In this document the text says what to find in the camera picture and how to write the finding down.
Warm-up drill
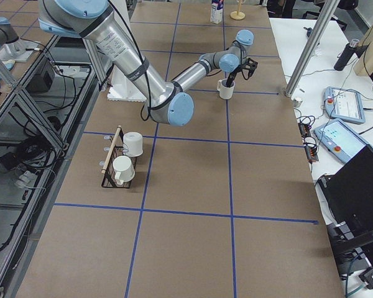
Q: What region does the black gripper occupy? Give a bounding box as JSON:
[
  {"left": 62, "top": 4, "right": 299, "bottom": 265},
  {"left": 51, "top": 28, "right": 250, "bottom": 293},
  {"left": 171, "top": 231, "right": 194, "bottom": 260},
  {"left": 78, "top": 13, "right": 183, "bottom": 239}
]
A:
[{"left": 226, "top": 58, "right": 258, "bottom": 87}]

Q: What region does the white ribbed HOME mug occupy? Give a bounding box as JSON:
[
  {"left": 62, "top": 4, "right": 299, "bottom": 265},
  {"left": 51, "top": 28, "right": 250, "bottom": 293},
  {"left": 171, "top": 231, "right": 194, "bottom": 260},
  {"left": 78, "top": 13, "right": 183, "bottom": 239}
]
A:
[{"left": 217, "top": 79, "right": 235, "bottom": 100}]

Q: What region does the milk carton green cap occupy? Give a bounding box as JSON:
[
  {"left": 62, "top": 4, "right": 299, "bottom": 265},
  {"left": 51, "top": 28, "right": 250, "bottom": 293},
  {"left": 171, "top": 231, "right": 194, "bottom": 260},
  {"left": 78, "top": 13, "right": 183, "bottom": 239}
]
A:
[{"left": 210, "top": 0, "right": 224, "bottom": 24}]

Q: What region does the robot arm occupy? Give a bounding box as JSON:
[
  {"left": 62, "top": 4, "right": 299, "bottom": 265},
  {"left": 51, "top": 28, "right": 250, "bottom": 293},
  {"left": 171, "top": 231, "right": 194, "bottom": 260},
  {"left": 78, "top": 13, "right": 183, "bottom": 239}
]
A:
[
  {"left": 0, "top": 17, "right": 34, "bottom": 63},
  {"left": 38, "top": 1, "right": 258, "bottom": 127}
]

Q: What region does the wooden cup tree stand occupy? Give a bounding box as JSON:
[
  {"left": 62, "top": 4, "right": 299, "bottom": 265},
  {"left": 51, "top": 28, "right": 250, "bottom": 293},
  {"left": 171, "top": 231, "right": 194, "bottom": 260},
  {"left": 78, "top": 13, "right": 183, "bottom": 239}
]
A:
[{"left": 230, "top": 0, "right": 246, "bottom": 20}]

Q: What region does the teach pendant far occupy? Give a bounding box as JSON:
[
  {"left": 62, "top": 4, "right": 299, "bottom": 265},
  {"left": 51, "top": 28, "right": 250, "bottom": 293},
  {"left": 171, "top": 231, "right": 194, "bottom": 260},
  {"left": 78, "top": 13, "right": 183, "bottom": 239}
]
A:
[{"left": 323, "top": 86, "right": 366, "bottom": 124}]

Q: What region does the teach pendant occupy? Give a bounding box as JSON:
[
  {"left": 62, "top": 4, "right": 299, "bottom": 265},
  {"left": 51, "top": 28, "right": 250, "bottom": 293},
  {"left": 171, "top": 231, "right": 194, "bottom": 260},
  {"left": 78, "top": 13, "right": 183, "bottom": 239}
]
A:
[
  {"left": 323, "top": 86, "right": 366, "bottom": 124},
  {"left": 314, "top": 119, "right": 369, "bottom": 163}
]

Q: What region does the black water bottle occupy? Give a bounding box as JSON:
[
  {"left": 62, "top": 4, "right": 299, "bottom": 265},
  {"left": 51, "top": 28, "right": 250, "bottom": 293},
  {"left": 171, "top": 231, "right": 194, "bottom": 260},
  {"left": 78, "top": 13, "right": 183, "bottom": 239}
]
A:
[{"left": 333, "top": 38, "right": 360, "bottom": 71}]

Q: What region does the teach pendant near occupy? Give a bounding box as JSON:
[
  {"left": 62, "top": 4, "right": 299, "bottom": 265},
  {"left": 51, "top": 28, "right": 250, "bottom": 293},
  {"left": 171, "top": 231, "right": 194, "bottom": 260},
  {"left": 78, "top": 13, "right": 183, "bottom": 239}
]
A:
[{"left": 314, "top": 119, "right": 369, "bottom": 163}]

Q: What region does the white HOME mug on rack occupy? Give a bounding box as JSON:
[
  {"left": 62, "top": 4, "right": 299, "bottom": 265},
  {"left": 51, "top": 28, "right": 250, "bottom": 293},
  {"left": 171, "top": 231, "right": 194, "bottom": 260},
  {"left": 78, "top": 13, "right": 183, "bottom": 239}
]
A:
[{"left": 112, "top": 156, "right": 135, "bottom": 186}]

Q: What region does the aluminium frame post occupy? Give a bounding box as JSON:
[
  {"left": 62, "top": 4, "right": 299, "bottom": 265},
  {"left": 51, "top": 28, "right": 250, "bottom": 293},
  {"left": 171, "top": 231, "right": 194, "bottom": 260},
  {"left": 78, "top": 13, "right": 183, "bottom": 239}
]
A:
[{"left": 284, "top": 0, "right": 339, "bottom": 97}]

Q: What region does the black wire mug rack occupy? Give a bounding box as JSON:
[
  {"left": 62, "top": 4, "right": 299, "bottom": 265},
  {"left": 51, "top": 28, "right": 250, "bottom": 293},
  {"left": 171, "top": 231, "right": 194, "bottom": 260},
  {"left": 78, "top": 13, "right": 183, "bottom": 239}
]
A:
[{"left": 101, "top": 125, "right": 138, "bottom": 189}]

